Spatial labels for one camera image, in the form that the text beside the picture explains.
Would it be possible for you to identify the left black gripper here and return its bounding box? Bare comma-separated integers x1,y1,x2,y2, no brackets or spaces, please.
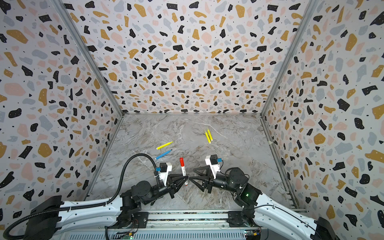
142,173,187,206

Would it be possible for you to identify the red white pen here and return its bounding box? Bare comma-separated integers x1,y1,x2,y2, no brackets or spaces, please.
180,158,187,177

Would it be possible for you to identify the blue pen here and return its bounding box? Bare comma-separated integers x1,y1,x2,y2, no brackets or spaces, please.
155,150,172,160

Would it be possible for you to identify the yellow highlighter pen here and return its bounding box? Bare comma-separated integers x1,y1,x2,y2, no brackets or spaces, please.
205,132,211,144
156,141,173,150
207,129,213,141

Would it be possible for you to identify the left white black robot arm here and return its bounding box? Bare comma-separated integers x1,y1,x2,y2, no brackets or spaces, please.
23,174,188,240

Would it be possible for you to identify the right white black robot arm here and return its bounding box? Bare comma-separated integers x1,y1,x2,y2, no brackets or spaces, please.
189,166,339,240

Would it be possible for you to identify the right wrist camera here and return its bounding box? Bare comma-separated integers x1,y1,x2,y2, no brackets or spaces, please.
205,155,222,179

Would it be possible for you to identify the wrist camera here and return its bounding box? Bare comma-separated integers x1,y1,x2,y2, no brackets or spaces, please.
205,155,222,179
156,163,173,186

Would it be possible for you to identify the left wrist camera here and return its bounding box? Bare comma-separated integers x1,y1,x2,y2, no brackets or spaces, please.
156,163,173,186

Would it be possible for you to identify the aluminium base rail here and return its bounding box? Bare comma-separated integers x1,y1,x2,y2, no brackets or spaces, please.
58,209,314,240

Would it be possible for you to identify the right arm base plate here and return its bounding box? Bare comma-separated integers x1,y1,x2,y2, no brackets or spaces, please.
227,209,259,228

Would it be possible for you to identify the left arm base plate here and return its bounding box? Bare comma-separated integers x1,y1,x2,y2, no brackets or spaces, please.
108,212,149,229

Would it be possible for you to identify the black corrugated cable conduit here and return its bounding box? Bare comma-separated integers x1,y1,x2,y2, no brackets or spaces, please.
2,153,158,240

